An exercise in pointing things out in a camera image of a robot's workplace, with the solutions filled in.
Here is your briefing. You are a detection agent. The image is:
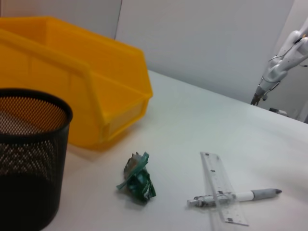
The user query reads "green plastic wrapper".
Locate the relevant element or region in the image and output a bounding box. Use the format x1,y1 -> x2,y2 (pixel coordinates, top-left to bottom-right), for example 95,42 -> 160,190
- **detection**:
116,151 -> 157,201

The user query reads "transparent plastic ruler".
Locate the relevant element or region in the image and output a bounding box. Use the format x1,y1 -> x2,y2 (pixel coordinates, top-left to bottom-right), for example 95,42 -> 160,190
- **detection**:
199,151 -> 250,228

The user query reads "white grey pen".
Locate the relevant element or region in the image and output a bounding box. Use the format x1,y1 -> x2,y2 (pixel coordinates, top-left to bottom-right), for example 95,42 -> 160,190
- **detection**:
186,188 -> 282,208

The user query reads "black mesh pen cup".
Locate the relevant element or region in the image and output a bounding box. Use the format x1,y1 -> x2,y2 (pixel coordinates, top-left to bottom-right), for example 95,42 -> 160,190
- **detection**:
0,88 -> 74,231

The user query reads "yellow plastic bin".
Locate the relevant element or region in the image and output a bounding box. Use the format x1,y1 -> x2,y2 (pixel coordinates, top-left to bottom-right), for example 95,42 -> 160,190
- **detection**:
0,16 -> 154,152

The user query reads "small black box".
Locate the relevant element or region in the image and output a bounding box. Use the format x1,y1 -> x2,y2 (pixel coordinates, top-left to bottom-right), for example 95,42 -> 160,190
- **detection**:
269,107 -> 288,116

